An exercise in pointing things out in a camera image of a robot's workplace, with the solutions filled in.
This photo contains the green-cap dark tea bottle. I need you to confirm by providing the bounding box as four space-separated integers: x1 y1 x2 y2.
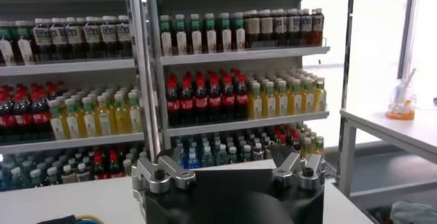
203 12 218 54
231 12 246 51
13 20 35 65
0 27 16 66
159 14 173 57
217 12 231 53
173 13 188 55
188 13 203 55

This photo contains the grey drinks shelf unit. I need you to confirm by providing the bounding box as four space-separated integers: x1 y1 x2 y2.
0 0 151 192
136 0 331 165

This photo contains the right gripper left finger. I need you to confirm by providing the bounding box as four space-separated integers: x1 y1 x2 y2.
131 147 197 195

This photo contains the grey-blue garment pile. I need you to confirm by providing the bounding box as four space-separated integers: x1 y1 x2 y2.
389 200 437 224

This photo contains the white side table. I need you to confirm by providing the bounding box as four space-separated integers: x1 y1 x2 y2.
337 107 437 209

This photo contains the clear green water bottle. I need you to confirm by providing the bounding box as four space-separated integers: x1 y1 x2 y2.
201 145 215 168
214 143 229 167

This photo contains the blue water bottle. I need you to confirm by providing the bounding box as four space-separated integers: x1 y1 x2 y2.
186 146 201 170
175 139 188 165

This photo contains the right wrist cable connector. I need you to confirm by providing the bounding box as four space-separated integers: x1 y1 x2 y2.
36 214 103 224

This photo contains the beige-label dark drink bottle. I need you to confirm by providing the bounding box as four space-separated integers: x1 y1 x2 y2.
258 9 273 48
244 10 260 49

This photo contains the blue-label dark drink bottle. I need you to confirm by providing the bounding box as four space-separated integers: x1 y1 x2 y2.
115 15 133 58
65 16 85 61
311 8 325 45
286 8 301 46
83 16 102 59
100 15 119 59
49 17 68 61
33 18 51 63
299 8 313 46
272 8 287 47

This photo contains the clear bag with orange contents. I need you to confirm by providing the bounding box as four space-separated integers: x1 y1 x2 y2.
386 68 417 121

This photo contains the red-cap cola bottle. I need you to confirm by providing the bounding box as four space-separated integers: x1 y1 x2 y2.
166 78 181 127
31 90 51 137
208 76 223 124
235 74 249 120
107 152 121 178
0 92 16 143
194 77 209 126
180 78 195 126
222 74 236 122
91 153 105 180
13 92 33 141

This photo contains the black window mullion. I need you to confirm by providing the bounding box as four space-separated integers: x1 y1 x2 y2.
336 0 356 178

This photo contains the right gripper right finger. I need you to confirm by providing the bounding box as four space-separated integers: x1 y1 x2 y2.
268 143 327 191

